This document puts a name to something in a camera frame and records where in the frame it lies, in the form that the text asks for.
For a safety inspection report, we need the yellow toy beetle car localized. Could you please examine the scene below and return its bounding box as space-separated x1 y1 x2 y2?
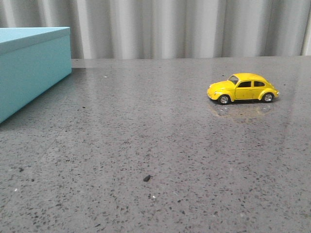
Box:
207 73 279 105

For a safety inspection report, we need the light blue storage box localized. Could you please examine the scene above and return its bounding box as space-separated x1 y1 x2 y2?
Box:
0 27 71 121

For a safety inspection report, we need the small black debris chip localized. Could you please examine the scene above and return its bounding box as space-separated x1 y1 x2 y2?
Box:
143 175 151 182

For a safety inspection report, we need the white pleated curtain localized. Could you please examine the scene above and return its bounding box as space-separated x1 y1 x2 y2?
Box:
0 0 311 59

